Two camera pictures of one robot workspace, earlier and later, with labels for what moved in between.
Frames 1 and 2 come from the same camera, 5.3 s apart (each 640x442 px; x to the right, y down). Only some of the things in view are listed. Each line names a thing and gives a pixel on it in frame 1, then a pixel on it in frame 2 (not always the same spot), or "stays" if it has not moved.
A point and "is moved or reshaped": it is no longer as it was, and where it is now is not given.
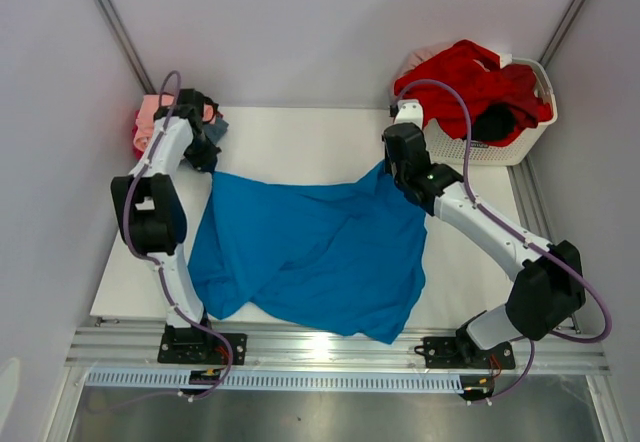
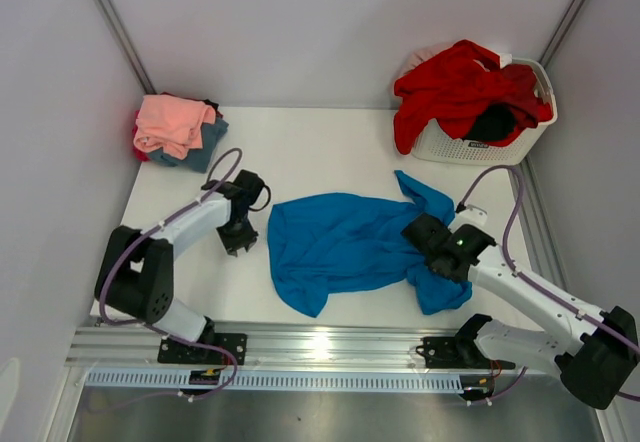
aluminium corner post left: [116, 25] stays
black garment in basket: [494, 123] stays
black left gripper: [206, 163] -> [245, 240]
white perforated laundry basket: [448, 147] stays
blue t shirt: [350, 253] is moved or reshaped
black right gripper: [387, 163] -> [452, 230]
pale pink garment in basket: [420, 55] stays
